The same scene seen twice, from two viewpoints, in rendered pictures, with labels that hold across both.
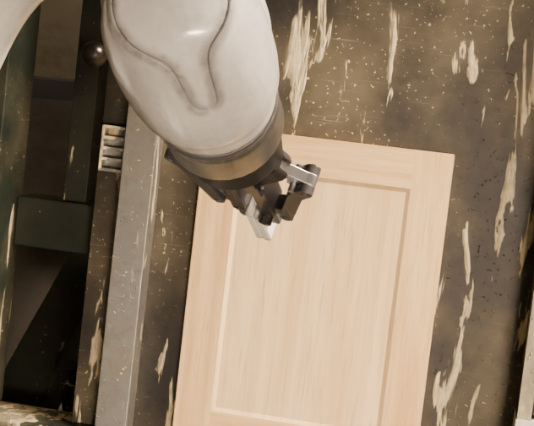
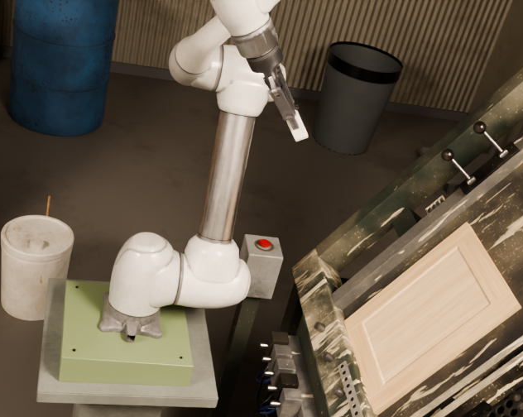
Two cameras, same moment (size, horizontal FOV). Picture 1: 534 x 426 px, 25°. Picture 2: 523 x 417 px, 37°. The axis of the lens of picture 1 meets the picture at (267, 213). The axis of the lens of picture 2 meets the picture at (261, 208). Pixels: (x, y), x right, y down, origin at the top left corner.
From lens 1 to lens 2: 1.41 m
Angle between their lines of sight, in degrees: 51
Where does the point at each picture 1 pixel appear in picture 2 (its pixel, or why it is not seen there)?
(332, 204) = (466, 285)
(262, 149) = (245, 46)
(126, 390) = (351, 289)
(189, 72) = not seen: outside the picture
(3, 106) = (425, 165)
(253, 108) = (226, 12)
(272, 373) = (387, 328)
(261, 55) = not seen: outside the picture
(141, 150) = (439, 212)
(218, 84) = not seen: outside the picture
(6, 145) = (415, 180)
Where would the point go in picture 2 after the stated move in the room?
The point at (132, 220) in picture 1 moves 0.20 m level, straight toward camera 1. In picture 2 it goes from (412, 233) to (360, 239)
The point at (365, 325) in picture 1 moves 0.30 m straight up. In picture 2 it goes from (424, 340) to (464, 252)
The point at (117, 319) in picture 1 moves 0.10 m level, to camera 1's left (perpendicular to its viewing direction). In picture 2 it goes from (374, 263) to (360, 244)
